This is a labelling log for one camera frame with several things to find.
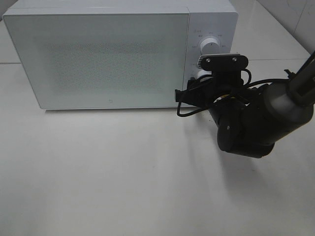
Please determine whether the white microwave oven body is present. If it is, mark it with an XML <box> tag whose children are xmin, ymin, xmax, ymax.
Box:
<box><xmin>2</xmin><ymin>0</ymin><xmax>239</xmax><ymax>111</ymax></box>

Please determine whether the white microwave door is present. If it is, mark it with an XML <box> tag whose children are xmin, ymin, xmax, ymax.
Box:
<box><xmin>4</xmin><ymin>14</ymin><xmax>188</xmax><ymax>110</ymax></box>

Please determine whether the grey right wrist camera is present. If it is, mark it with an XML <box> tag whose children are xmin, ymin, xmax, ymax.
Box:
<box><xmin>197</xmin><ymin>54</ymin><xmax>249</xmax><ymax>72</ymax></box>

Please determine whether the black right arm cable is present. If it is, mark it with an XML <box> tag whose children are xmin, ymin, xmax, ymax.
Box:
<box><xmin>176</xmin><ymin>68</ymin><xmax>296</xmax><ymax>118</ymax></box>

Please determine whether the white timer knob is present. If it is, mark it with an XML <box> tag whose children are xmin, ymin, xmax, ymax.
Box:
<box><xmin>196</xmin><ymin>70</ymin><xmax>212</xmax><ymax>82</ymax></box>

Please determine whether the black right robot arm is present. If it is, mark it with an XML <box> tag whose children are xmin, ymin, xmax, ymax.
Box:
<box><xmin>175</xmin><ymin>54</ymin><xmax>315</xmax><ymax>158</ymax></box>

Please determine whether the upper white power knob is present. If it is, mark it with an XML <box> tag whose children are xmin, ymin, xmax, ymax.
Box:
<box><xmin>200</xmin><ymin>36</ymin><xmax>221</xmax><ymax>55</ymax></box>

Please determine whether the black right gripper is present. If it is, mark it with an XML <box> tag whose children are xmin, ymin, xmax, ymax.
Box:
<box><xmin>175</xmin><ymin>71</ymin><xmax>244</xmax><ymax>108</ymax></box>

